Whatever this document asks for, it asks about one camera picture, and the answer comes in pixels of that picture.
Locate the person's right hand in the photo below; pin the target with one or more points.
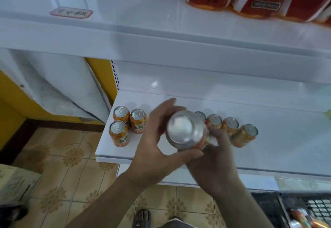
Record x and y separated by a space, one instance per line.
214 165

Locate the person's left hand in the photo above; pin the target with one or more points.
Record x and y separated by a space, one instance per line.
150 158

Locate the group of orange cans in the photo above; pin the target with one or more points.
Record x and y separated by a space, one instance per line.
120 115

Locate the grey plastic crate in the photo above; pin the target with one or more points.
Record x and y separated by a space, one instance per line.
269 204

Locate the white metal shelf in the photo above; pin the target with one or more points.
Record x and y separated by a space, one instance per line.
269 90

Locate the person's grey shirt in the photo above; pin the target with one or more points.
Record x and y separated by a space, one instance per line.
176 223

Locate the white bamboo print curtain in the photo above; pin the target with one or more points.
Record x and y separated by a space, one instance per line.
62 85

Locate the flat cardboard box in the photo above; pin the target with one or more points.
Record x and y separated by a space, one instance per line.
15 184

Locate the dark wrapped bundle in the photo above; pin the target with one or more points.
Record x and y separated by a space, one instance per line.
10 215

